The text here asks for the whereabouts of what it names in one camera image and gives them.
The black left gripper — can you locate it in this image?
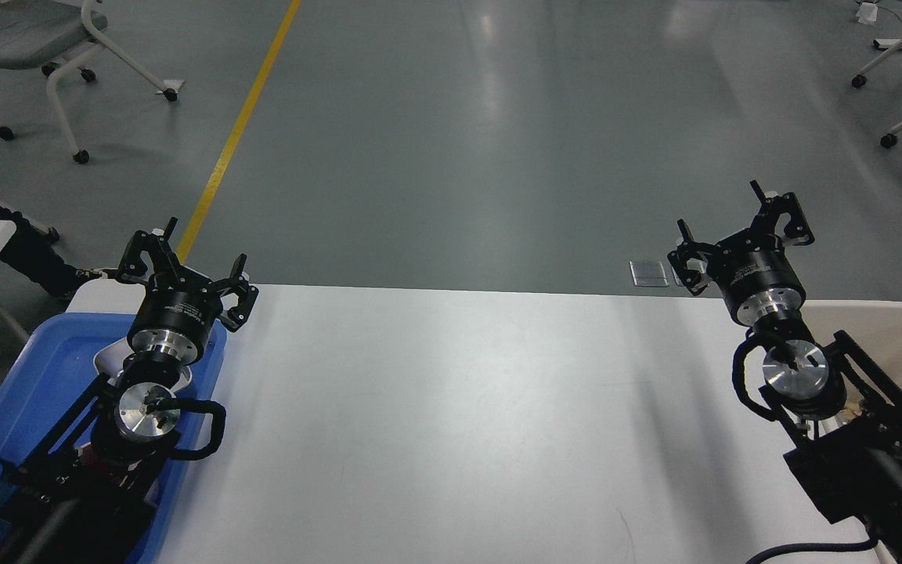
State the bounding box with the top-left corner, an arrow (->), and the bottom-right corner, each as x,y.
116,217 -> 260,367

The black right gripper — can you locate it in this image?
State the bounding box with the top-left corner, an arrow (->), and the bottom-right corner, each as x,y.
667,181 -> 815,326

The stainless steel rectangular tray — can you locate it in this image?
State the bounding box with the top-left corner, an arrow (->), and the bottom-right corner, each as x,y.
93,340 -> 193,394

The pink HOME mug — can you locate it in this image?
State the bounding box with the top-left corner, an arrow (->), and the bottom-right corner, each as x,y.
78,443 -> 139,485

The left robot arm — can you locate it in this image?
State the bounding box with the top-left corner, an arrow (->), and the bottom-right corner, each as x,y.
0,218 -> 258,563

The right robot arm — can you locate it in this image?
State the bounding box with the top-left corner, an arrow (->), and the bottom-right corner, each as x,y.
667,181 -> 902,563

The floor socket plate left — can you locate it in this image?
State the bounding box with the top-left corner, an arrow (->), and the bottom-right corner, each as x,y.
629,260 -> 669,288

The blue plastic tray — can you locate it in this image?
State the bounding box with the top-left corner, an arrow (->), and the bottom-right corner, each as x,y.
0,312 -> 228,563

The person in beige hoodie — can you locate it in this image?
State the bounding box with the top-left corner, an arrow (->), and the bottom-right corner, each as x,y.
0,206 -> 117,301

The white power adapter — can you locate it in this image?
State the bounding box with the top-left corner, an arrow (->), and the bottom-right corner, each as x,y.
855,1 -> 879,26

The grey office chair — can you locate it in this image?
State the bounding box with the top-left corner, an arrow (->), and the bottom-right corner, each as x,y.
0,1 -> 179,165

